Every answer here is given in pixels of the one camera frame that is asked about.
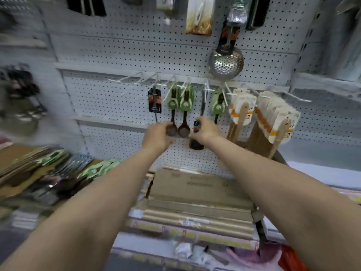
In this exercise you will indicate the person's left hand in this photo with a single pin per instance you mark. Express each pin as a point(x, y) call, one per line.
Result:
point(156, 138)

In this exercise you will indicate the person's right hand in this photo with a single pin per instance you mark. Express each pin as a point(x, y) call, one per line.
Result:
point(207, 132)

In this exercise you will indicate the small steel ladle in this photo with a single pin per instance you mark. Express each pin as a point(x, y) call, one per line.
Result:
point(154, 101)

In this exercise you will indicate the row of dark spoons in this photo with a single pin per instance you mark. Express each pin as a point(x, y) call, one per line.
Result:
point(96, 169)

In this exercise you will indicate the wooden spatulas bunch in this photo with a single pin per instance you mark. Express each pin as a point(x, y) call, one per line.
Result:
point(282, 129)

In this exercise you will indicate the bundle of carded steel utensils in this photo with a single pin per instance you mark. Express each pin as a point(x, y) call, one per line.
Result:
point(70, 163)

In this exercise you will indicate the person's right forearm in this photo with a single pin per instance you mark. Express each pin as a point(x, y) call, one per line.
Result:
point(282, 200)

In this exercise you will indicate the person's left forearm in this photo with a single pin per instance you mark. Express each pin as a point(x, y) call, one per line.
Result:
point(79, 217)

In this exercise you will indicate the grey store shelf unit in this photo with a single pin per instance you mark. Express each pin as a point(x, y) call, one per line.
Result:
point(318, 81)

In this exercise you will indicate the large steel skimmer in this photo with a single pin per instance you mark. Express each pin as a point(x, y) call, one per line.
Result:
point(225, 66)

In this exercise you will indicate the stack of long beige boxes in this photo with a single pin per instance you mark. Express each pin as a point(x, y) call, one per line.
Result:
point(197, 222)

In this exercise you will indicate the white knife in package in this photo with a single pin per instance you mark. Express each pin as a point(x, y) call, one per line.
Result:
point(198, 19)

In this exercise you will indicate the clear pack green insert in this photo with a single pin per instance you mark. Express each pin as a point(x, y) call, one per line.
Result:
point(237, 15)

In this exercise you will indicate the pink plastic basin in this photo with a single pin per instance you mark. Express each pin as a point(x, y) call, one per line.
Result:
point(253, 259)

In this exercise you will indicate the pale boxed pack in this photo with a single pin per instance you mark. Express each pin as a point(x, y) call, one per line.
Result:
point(165, 2)

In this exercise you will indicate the black flat brush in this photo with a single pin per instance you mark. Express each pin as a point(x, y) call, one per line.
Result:
point(74, 4)
point(87, 5)
point(98, 7)

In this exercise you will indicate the grey cup pack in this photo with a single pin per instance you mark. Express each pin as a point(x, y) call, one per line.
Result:
point(349, 53)

